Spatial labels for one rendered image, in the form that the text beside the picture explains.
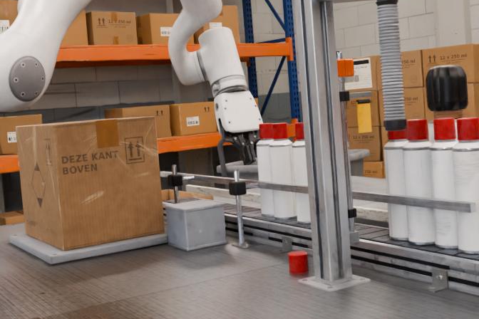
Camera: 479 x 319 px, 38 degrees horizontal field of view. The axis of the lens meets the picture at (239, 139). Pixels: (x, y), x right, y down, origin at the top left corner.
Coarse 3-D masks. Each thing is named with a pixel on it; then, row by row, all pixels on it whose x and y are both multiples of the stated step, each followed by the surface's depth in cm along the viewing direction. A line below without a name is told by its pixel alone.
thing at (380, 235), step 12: (228, 204) 178; (252, 216) 156; (264, 216) 155; (360, 228) 133; (372, 228) 133; (372, 240) 122; (384, 240) 121; (432, 252) 110; (444, 252) 109; (456, 252) 108
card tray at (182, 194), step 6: (162, 192) 230; (168, 192) 231; (180, 192) 224; (186, 192) 220; (162, 198) 230; (168, 198) 231; (174, 198) 228; (180, 198) 224; (204, 198) 210; (210, 198) 207
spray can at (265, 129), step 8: (264, 128) 154; (264, 136) 154; (264, 144) 154; (264, 152) 154; (264, 160) 154; (264, 168) 154; (264, 176) 154; (264, 192) 155; (264, 200) 155; (272, 200) 154; (264, 208) 155; (272, 208) 154
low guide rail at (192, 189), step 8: (192, 192) 195; (200, 192) 191; (208, 192) 188; (216, 192) 184; (224, 192) 180; (248, 192) 172; (248, 200) 170; (256, 200) 167; (360, 208) 135; (368, 208) 134; (360, 216) 136; (368, 216) 134; (376, 216) 132; (384, 216) 130
